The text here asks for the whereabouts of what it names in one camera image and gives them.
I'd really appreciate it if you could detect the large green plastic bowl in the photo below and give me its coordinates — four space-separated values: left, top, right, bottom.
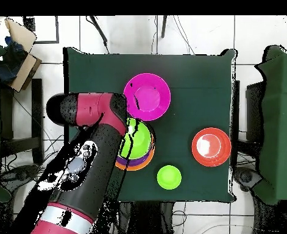
118 117 154 160

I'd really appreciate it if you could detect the purple plastic bowl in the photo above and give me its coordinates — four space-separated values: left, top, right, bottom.
116 146 155 167

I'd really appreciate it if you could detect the pink plastic bowl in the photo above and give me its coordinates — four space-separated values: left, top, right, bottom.
122 73 171 122

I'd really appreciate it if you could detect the small green plastic bowl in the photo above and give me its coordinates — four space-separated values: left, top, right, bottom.
157 165 182 190

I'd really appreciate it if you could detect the dark green tablecloth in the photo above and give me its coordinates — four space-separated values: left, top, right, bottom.
63 46 238 202

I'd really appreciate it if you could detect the red plastic bowl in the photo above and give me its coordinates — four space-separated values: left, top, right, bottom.
191 127 232 168

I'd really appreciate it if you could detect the black tripod leg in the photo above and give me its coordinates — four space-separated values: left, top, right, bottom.
160 15 169 39
85 15 110 54

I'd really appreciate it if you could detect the black chair base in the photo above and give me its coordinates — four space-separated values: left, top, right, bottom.
233 166 263 192
0 164 40 193

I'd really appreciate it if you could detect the dark blue cloth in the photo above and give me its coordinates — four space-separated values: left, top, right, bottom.
0 36 28 85

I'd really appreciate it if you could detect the cardboard box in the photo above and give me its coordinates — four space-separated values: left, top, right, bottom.
4 17 43 93

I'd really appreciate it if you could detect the tangle of floor cables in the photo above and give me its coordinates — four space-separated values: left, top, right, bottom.
0 133 66 196

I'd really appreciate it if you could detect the black stool frame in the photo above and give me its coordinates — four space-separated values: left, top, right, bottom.
0 77 44 165

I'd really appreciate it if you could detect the black metal frame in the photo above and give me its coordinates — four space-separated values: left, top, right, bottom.
23 15 60 44

